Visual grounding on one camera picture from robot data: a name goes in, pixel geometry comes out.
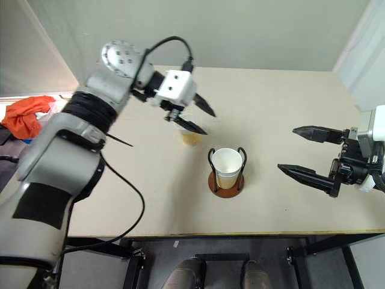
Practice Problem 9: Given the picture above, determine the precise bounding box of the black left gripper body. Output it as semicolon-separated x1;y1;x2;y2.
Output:
155;98;186;123

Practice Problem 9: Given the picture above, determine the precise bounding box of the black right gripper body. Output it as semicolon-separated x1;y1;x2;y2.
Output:
329;127;377;193

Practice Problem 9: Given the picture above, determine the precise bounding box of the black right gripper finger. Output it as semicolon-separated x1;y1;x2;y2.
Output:
292;125;345;145
277;163;341;199

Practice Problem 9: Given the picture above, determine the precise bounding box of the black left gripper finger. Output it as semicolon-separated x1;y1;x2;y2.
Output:
192;92;217;118
173;115;209;135

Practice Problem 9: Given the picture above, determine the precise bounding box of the dark rounded shape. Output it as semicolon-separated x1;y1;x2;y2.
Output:
162;258;203;289
242;260;270;289

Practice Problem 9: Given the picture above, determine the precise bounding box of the orange cloth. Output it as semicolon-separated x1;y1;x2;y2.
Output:
1;95;57;140

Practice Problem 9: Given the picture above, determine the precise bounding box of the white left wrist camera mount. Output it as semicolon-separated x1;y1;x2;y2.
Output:
149;69;198;108

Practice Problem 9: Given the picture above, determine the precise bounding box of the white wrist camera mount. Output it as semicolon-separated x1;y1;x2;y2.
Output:
149;69;198;108
357;104;385;193

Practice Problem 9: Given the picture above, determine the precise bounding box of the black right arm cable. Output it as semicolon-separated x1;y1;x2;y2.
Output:
370;155;385;192

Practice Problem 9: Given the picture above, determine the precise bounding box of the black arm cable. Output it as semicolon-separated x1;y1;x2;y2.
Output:
370;155;385;192
60;36;194;259

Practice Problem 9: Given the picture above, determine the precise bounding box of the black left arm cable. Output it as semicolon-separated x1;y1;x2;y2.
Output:
60;36;194;259

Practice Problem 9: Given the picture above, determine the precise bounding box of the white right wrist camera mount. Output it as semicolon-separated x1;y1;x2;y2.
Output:
357;104;385;193

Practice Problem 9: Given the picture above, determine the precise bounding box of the thin black cable tie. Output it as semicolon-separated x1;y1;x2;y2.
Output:
105;134;134;148

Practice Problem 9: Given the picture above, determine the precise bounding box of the black metal table frame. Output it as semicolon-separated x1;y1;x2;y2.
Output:
66;231;385;289

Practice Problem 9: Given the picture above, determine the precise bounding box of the black wire cup holder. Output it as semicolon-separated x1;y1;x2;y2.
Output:
206;146;248;199

